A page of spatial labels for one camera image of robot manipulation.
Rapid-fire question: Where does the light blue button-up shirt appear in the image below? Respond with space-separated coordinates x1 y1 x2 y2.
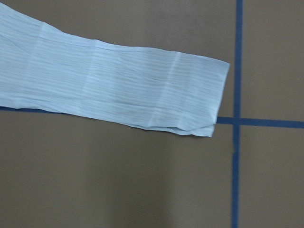
0 4 229 137

